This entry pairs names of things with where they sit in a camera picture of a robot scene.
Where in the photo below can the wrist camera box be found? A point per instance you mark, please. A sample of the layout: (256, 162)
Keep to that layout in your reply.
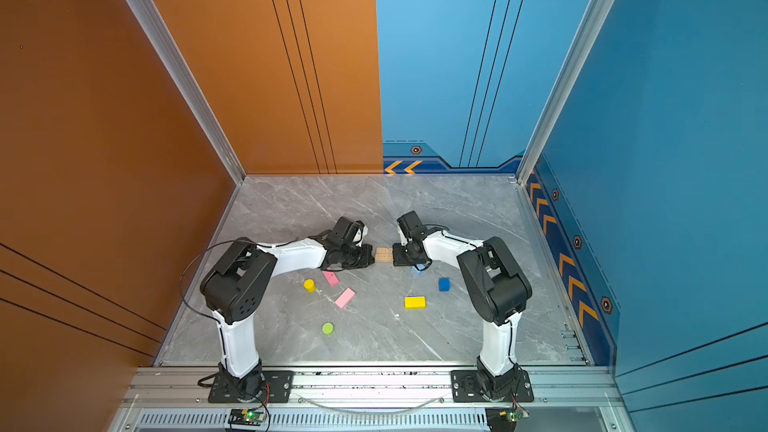
(360, 231)
(411, 227)

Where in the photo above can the dark blue cube block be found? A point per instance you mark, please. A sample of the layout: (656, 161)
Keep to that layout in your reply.
(444, 284)

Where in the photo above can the yellow rectangular block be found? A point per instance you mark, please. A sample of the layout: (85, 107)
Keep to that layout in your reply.
(415, 302)

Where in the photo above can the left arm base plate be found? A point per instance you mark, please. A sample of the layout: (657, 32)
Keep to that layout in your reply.
(274, 387)

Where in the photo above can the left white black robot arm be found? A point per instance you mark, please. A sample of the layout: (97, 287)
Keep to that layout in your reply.
(235, 286)

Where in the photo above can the engraved wooden plank block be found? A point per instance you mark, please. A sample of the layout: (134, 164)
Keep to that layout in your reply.
(384, 258)

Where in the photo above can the right aluminium corner post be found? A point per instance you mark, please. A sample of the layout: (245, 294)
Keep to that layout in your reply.
(583, 41)

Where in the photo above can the left aluminium corner post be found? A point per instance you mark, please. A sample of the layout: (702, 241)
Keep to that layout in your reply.
(166, 48)

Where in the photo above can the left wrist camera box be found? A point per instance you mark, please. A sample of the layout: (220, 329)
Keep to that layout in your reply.
(360, 231)

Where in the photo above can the left green circuit board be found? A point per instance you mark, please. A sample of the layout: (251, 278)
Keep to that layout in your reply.
(247, 419)

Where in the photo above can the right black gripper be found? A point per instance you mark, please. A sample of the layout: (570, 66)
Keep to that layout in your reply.
(397, 260)

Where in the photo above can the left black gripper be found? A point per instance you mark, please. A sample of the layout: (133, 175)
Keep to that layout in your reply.
(367, 261)

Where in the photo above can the green cylinder block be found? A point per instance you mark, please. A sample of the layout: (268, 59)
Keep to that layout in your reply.
(327, 328)

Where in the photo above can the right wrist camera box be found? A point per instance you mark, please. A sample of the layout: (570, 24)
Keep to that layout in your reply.
(411, 227)

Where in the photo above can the yellow cylinder block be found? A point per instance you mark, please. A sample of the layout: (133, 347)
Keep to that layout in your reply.
(309, 285)

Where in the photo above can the aluminium corner post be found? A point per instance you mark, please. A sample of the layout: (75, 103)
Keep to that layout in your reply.
(583, 41)
(166, 48)

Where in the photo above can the green circuit board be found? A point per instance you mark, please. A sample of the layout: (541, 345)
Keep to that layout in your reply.
(247, 419)
(505, 420)

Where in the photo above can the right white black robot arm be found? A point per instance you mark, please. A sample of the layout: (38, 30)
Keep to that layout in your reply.
(498, 290)

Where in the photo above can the light pink rectangular block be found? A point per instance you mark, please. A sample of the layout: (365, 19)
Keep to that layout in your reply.
(345, 298)

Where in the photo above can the aluminium front rail frame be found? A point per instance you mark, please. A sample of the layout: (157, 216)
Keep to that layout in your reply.
(373, 397)

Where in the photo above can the dark pink rectangular block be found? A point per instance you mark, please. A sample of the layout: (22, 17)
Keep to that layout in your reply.
(331, 278)

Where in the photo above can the right green circuit board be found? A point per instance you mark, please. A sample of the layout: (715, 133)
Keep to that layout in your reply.
(505, 420)

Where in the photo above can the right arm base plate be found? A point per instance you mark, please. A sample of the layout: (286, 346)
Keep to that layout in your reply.
(465, 385)

